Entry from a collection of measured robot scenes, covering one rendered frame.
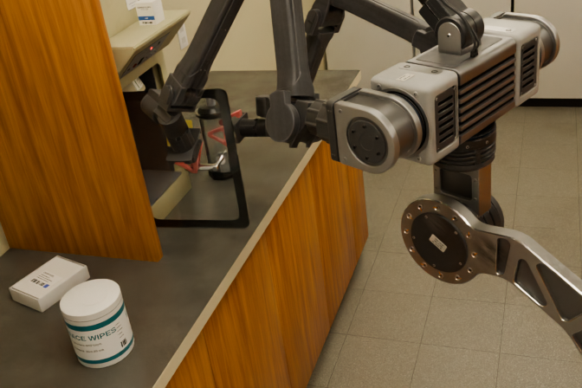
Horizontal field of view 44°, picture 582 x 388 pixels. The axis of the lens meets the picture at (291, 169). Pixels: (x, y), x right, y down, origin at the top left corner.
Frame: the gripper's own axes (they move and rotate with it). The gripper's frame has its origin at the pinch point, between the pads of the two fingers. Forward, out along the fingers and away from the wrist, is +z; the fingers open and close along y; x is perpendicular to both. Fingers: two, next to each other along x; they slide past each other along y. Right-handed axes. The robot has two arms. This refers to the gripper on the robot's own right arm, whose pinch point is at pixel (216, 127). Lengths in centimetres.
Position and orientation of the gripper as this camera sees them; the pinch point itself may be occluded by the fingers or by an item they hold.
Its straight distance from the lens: 227.3
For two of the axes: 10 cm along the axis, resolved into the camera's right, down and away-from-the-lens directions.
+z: -9.4, -0.2, 3.4
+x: 1.4, 8.9, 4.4
